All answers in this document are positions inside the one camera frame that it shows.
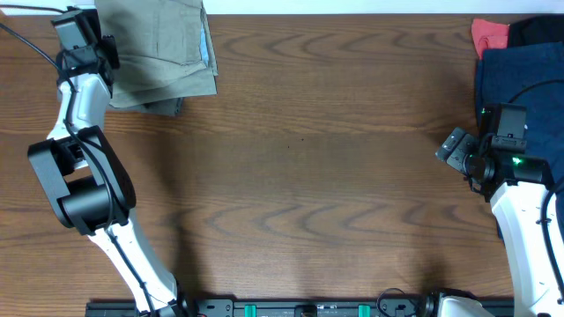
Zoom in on light khaki shorts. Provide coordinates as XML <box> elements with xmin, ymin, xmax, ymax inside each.
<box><xmin>94</xmin><ymin>0</ymin><xmax>219</xmax><ymax>109</ymax></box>

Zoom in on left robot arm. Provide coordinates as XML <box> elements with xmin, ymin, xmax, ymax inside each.
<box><xmin>27</xmin><ymin>8</ymin><xmax>197</xmax><ymax>316</ymax></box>

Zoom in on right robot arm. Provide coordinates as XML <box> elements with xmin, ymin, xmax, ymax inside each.
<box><xmin>435</xmin><ymin>103</ymin><xmax>563</xmax><ymax>316</ymax></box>

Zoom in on folded grey shorts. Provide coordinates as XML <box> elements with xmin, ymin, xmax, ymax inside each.
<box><xmin>126</xmin><ymin>98</ymin><xmax>184</xmax><ymax>117</ymax></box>

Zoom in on navy blue shorts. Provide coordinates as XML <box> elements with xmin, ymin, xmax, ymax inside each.
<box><xmin>473</xmin><ymin>41</ymin><xmax>564</xmax><ymax>243</ymax></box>

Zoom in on red garment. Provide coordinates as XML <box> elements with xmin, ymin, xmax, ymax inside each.
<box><xmin>471</xmin><ymin>18</ymin><xmax>509</xmax><ymax>60</ymax></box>

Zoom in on black garment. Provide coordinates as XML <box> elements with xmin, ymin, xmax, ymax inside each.
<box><xmin>508</xmin><ymin>14</ymin><xmax>563</xmax><ymax>48</ymax></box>

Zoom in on right black cable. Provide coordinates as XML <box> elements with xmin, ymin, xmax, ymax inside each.
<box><xmin>508</xmin><ymin>78</ymin><xmax>564</xmax><ymax>305</ymax></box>

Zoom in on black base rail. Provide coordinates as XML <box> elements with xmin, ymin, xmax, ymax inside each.
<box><xmin>85</xmin><ymin>298</ymin><xmax>515</xmax><ymax>317</ymax></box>

